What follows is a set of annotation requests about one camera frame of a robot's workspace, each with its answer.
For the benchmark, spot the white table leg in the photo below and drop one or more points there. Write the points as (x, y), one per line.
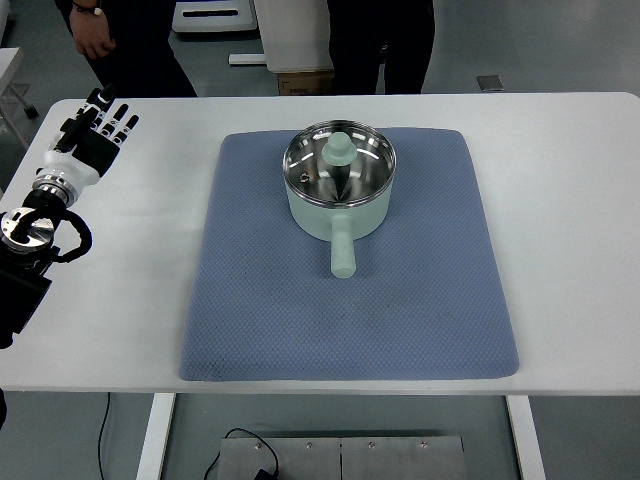
(525, 438)
(157, 433)

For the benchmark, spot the cardboard box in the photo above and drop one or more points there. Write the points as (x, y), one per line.
(311, 83)

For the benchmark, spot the white panel stand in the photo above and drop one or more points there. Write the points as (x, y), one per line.
(294, 36)

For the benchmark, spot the person's hand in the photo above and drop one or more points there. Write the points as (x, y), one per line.
(91, 34)

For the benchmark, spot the person in dark trousers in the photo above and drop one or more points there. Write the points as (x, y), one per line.
(143, 64)

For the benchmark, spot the right white table leg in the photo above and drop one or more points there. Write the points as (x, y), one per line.
(525, 438)

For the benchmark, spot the left white table leg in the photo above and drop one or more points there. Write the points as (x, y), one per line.
(157, 433)

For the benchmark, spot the white floor appliance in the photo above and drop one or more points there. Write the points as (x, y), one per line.
(214, 16)

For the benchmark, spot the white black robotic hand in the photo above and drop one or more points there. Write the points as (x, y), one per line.
(80, 160)

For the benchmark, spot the blue quilted mat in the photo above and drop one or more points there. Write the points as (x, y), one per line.
(425, 301)

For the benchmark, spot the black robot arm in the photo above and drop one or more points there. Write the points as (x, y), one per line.
(44, 230)

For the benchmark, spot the grey floor plate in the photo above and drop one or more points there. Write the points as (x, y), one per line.
(490, 83)

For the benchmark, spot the glass lid green knob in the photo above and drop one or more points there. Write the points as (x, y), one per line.
(339, 164)

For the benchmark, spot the green pot with handle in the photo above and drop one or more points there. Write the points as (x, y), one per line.
(340, 227)

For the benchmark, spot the metal base plate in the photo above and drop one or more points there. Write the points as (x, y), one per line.
(440, 457)

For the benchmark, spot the black wristwatch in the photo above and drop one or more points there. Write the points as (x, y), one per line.
(95, 9)

